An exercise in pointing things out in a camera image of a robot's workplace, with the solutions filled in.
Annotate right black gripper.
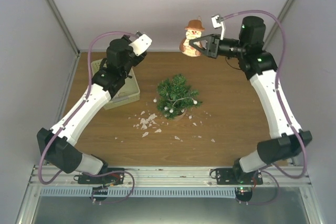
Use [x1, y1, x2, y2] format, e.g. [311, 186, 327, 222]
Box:
[189, 34, 247, 59]

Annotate red white round ornament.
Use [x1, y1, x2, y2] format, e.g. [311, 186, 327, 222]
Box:
[179, 16, 205, 57]

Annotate pale green perforated basket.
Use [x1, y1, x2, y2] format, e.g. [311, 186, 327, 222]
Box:
[103, 68, 140, 110]

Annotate small green christmas tree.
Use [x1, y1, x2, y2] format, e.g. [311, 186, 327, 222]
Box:
[156, 73, 203, 120]

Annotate white ball string lights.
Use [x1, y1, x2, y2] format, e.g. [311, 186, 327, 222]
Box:
[153, 90, 202, 118]

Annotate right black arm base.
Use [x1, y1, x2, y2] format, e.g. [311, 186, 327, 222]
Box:
[209, 168, 263, 186]

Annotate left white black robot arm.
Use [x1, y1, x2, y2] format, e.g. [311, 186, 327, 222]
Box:
[37, 33, 152, 184]

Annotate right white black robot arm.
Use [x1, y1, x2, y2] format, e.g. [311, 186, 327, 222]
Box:
[189, 15, 312, 185]

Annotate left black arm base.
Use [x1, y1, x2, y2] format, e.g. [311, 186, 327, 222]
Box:
[74, 167, 125, 185]

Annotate white foil flakes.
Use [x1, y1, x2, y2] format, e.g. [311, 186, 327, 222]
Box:
[114, 110, 216, 149]

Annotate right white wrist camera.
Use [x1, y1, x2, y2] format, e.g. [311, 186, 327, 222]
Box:
[211, 14, 226, 40]

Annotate aluminium front rail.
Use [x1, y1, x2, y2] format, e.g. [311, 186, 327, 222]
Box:
[28, 165, 311, 187]

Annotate grey slotted cable duct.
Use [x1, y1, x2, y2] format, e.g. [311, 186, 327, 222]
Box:
[40, 187, 236, 198]

